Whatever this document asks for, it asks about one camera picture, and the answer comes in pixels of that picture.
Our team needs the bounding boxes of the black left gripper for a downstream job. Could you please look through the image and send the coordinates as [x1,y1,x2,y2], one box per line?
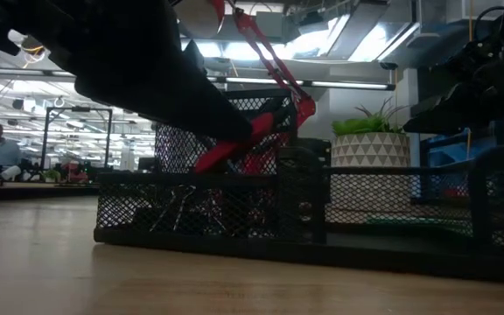
[44,0,256,144]

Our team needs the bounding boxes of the person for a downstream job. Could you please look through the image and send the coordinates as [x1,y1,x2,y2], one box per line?
[0,122,23,182]

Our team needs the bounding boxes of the long ceiling light bar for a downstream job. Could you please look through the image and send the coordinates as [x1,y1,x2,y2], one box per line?
[207,76,396,92]

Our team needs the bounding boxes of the black binder clip silver handles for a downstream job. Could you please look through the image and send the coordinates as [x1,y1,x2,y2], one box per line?
[149,185,197,234]

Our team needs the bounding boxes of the teal sticky note pad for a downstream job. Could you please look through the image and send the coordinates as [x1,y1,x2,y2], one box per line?
[365,217,475,236]

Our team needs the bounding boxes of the red-handled scissors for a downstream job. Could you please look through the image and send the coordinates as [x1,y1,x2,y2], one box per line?
[193,99,298,175]

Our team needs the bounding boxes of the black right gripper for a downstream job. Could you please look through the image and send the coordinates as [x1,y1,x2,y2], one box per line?
[402,25,504,135]

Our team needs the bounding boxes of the black background frame stand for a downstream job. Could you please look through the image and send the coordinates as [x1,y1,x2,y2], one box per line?
[40,106,114,171]

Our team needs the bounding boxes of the black mesh desk organizer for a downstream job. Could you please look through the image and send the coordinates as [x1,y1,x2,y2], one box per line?
[93,89,504,284]

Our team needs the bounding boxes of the succulent in white triangle-pattern pot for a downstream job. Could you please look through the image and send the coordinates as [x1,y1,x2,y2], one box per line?
[331,98,411,214]

